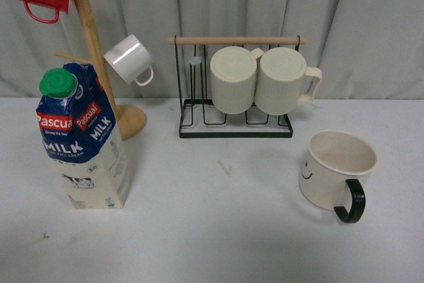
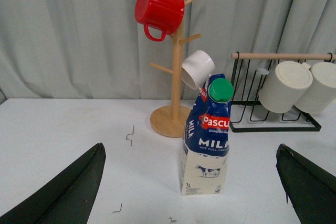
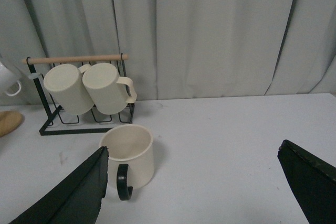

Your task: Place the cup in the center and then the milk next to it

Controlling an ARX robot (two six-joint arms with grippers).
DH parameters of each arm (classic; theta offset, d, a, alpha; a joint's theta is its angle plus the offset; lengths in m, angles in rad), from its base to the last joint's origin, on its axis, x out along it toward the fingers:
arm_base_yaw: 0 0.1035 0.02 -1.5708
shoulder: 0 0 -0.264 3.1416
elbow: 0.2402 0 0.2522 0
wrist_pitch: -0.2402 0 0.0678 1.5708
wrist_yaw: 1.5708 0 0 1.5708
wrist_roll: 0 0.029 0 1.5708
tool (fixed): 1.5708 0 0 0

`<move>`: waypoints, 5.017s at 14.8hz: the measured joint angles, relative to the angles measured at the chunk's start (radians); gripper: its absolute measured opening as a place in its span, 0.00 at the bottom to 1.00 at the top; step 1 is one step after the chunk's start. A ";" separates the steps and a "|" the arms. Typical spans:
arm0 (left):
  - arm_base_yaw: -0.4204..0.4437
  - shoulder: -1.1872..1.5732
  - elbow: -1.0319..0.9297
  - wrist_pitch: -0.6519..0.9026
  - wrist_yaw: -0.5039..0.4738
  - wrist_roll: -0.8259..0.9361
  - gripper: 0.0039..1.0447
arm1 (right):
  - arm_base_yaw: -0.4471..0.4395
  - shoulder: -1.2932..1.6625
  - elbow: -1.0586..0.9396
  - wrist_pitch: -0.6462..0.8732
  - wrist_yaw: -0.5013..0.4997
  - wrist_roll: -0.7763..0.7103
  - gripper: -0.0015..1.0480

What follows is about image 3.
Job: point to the left cream mug on rack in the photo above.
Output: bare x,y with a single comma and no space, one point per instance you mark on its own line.
64,83

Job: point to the cream mug with black handle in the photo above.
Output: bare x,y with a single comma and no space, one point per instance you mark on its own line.
131,158

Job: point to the black wire mug rack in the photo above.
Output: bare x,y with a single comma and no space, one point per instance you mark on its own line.
54,125

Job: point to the right cream mug on rack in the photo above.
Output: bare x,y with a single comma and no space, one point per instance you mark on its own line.
110,92

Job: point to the wooden mug tree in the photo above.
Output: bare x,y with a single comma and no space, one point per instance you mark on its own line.
10,120

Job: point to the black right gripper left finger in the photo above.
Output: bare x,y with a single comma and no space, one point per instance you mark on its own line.
77,198

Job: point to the grey curtain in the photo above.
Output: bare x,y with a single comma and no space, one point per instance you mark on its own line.
182,48

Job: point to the white mug on tree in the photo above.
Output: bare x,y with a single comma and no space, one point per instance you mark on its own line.
8,79

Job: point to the cream mug on rack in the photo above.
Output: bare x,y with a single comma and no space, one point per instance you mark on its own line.
110,92
64,83

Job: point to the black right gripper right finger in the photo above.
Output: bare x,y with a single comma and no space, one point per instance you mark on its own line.
311,180

